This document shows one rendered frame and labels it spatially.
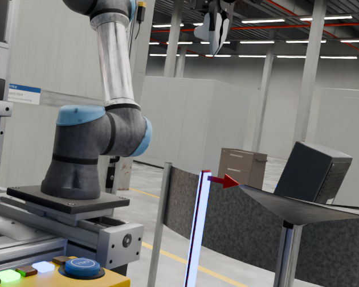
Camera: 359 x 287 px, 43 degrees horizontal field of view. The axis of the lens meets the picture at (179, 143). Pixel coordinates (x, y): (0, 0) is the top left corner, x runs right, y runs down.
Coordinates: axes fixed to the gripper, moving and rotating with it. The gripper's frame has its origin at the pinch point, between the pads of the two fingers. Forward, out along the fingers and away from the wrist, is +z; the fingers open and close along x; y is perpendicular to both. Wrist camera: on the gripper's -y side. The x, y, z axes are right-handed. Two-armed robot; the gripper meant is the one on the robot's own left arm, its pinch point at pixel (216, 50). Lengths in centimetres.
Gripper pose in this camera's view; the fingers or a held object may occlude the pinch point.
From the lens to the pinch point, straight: 104.4
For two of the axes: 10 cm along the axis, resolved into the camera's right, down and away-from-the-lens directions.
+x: -5.2, -0.3, -8.6
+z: -1.4, 9.9, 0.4
